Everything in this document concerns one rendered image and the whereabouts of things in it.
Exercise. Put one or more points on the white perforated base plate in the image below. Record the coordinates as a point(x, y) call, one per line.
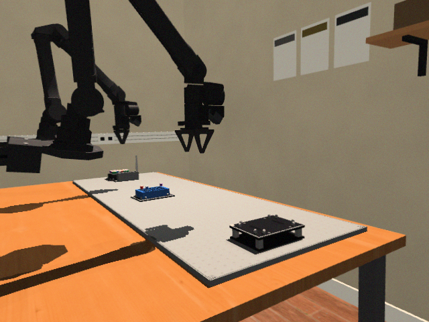
point(193, 227)

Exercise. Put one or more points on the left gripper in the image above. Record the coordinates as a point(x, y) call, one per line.
point(124, 129)

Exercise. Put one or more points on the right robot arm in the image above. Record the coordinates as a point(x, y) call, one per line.
point(73, 132)

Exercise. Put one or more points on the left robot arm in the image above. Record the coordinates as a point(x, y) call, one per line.
point(47, 130)

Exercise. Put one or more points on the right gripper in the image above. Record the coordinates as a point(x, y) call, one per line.
point(193, 127)

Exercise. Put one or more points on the blue grid rack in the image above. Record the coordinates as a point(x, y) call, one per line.
point(152, 192)

